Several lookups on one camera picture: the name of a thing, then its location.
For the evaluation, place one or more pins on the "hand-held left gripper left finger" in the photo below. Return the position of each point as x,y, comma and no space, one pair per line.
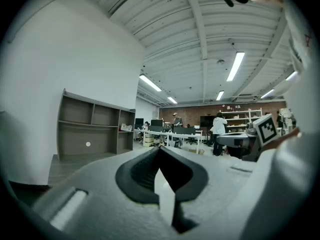
137,176

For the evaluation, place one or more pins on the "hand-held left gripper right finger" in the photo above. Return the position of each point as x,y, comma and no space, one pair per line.
185,174

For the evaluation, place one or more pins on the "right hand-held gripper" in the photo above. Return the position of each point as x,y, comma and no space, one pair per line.
266,130

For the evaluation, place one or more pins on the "white plastic wipes packet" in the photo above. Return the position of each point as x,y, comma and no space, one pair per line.
126,127

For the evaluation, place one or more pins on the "wooden cubby shelf unit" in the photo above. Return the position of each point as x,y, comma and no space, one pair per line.
75,136

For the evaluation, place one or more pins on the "person's right forearm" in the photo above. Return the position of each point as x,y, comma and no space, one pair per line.
285,140

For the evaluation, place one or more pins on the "grey wood-grain board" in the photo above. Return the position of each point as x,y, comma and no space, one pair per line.
72,166

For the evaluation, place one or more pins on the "white storage rack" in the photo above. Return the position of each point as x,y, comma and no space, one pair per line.
240,119

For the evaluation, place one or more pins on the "cardboard box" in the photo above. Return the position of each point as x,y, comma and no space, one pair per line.
201,152
193,151

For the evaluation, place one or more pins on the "black office chair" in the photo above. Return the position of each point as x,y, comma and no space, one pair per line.
192,140

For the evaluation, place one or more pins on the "beige storage crate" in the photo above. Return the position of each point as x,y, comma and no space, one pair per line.
148,140

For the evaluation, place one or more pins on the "long ceiling light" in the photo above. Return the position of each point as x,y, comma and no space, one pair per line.
235,66
291,75
172,99
220,95
150,82
267,93

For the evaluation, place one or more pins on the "dark table partition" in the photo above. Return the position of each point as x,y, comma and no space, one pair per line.
156,128
184,131

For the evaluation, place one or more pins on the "white long office table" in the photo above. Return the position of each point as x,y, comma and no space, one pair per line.
160,133

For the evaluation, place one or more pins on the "black computer monitor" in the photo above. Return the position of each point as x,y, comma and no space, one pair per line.
156,122
139,123

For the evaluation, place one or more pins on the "person's white t-shirt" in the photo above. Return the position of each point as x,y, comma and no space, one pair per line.
295,184

